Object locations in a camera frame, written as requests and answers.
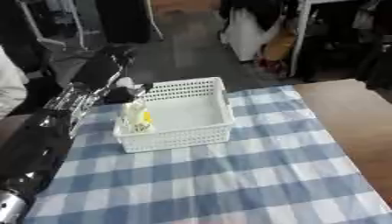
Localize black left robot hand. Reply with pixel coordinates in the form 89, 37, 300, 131
72, 45, 155, 105

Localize clear packet with yellow print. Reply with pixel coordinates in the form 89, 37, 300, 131
119, 97, 157, 135

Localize white perforated plastic basket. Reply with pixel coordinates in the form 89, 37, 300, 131
111, 76, 238, 154

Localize white bag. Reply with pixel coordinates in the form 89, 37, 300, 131
219, 6, 288, 63

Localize yellow bag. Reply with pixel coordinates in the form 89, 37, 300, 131
263, 26, 299, 60

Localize white metal post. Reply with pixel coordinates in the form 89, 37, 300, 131
288, 0, 314, 78

